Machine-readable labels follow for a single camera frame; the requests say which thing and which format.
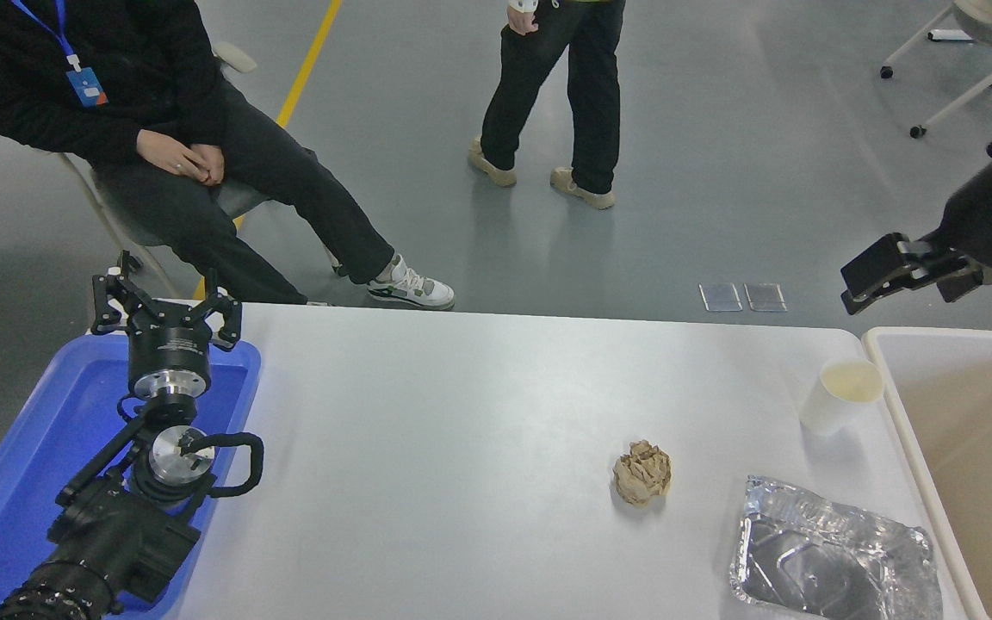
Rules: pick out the seated person's left hand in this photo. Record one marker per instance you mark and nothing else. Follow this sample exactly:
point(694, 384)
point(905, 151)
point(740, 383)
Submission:
point(212, 164)

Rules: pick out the seated person's right hand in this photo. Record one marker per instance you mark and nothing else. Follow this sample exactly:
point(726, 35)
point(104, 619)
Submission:
point(167, 153)

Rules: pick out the clear floor plate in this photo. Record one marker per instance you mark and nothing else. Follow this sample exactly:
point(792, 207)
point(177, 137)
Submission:
point(722, 297)
point(765, 297)

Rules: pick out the crumpled silver foil tray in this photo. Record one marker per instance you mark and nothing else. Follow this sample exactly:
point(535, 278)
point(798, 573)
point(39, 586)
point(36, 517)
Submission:
point(806, 560)

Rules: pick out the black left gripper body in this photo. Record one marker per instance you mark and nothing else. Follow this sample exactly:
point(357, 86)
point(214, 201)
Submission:
point(170, 349)

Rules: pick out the standing person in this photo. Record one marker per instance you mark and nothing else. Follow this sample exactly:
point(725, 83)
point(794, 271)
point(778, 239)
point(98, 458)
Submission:
point(591, 86)

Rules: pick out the blue plastic tray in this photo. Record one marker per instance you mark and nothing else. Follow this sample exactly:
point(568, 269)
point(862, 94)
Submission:
point(14, 482)

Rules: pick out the seated person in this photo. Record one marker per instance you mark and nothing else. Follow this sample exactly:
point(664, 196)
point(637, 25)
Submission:
point(31, 86)

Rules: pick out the white paper cup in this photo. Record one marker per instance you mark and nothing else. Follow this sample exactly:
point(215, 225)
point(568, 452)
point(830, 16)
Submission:
point(832, 405)

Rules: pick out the grey chair with white frame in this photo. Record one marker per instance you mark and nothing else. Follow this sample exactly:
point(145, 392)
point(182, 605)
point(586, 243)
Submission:
point(242, 200)

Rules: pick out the standing person's right hand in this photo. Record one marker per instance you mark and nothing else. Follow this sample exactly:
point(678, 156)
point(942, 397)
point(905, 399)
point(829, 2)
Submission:
point(523, 20)

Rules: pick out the large pale bin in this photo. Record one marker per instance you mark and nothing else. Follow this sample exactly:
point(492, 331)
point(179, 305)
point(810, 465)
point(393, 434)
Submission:
point(978, 482)

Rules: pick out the crumpled tan paper ball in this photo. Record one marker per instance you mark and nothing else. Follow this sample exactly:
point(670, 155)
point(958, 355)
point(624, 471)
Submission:
point(641, 474)

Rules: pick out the white wheeled chair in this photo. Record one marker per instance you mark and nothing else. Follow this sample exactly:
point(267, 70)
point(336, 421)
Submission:
point(991, 26)

